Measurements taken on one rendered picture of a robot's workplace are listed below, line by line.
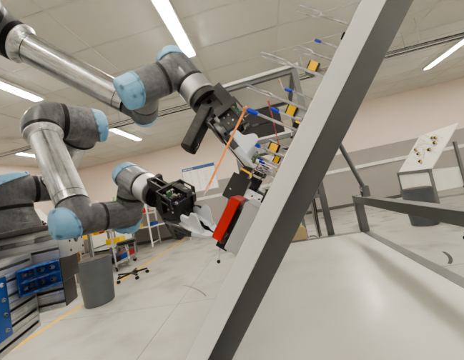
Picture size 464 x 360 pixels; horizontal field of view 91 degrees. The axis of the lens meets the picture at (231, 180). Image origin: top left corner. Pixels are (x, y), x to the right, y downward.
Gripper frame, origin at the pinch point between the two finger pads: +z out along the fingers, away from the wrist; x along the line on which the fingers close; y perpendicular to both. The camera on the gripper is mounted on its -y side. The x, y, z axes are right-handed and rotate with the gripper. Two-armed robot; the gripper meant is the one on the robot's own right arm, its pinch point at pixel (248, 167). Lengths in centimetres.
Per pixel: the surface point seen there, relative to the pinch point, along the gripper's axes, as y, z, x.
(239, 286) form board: -10.0, 13.9, -27.4
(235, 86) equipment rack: 35, -66, 85
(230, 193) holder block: -6.5, 2.5, -2.2
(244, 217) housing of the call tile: -6.0, 9.3, -25.0
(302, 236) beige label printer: 8, 35, 104
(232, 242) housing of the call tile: -8.7, 10.5, -24.6
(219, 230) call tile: -9.0, 8.7, -24.3
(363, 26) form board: 11.7, 3.4, -31.3
